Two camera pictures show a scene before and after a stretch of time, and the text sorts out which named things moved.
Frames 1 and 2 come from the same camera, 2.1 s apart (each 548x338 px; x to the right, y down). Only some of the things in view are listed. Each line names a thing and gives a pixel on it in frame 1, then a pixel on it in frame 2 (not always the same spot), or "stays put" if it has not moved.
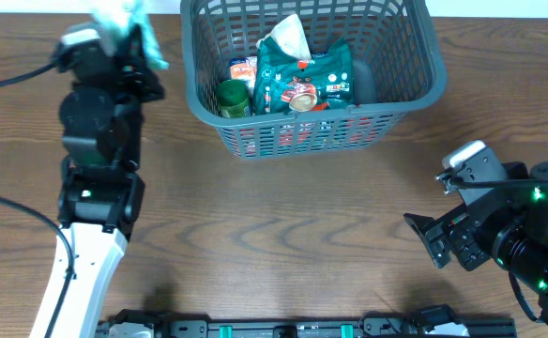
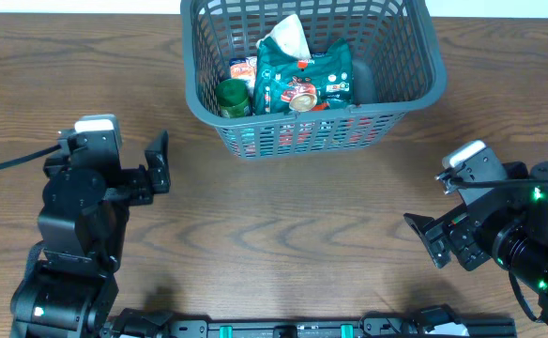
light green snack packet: [114, 19] to [252, 142]
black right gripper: [441, 239] stays put
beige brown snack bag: [291, 37] stays put
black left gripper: [129, 75] to [138, 190]
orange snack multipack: [245, 69] stays put
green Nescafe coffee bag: [286, 84] stays put
